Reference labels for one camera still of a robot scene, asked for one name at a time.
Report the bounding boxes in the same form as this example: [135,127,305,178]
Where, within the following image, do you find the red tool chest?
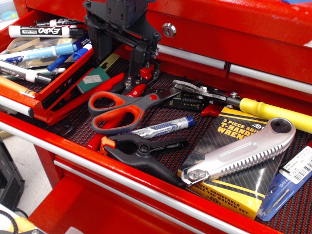
[13,0,312,234]

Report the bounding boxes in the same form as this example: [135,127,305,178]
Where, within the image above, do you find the black yellow wrench set box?
[177,107,284,219]

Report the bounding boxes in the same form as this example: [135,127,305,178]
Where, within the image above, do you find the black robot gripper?
[83,0,161,77]

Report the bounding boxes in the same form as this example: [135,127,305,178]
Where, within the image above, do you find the orange grey scissors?
[88,87,181,135]

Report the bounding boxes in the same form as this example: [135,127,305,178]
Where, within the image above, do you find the light blue marker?
[0,43,78,64]

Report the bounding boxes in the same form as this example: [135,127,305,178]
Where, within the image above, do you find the black red drawer liner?
[49,72,312,234]

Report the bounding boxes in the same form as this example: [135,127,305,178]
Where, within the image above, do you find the green card package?
[77,66,110,94]

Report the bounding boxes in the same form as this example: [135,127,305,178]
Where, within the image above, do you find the blue BIC marker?
[131,117,195,139]

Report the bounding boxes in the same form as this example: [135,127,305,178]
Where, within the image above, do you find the silver chest lock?
[162,23,176,38]

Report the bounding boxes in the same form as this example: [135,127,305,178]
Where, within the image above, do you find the yellow handled tool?
[173,80,312,133]

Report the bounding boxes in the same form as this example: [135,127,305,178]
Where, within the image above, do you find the black Expo marker front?
[8,25,85,38]

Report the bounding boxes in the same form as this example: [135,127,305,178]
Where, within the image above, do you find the black spring clamp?
[100,134,188,189]

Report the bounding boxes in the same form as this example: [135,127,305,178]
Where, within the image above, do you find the silver box cutter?
[181,117,296,187]

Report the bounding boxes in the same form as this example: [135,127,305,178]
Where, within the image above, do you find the red handled wire stripper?
[109,60,160,97]

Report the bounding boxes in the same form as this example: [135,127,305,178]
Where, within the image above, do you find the blue drill bit package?
[257,146,312,221]

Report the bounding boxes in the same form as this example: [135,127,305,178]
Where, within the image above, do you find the small red upper drawer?
[0,9,122,126]

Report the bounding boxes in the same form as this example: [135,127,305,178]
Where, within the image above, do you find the black expo marker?
[8,25,85,38]
[35,18,83,26]

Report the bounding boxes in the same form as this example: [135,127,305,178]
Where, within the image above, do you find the large red open drawer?
[0,45,312,234]

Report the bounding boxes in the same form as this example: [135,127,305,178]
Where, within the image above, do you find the tan rubber band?
[6,38,40,53]

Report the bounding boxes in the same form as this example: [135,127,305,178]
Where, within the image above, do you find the white black dry erase marker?
[0,60,54,85]

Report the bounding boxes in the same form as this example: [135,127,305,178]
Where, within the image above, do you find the black box on floor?
[0,139,25,210]

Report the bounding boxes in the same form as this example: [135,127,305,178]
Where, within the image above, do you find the orange marker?
[0,76,37,98]

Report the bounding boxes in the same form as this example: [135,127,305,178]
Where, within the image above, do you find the black wire stripper gauge tool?
[160,92,210,112]

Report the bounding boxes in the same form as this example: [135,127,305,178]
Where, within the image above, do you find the dark blue marker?
[46,43,93,72]

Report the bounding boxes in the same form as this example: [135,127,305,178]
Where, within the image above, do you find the black Expo marker rear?
[35,18,83,26]

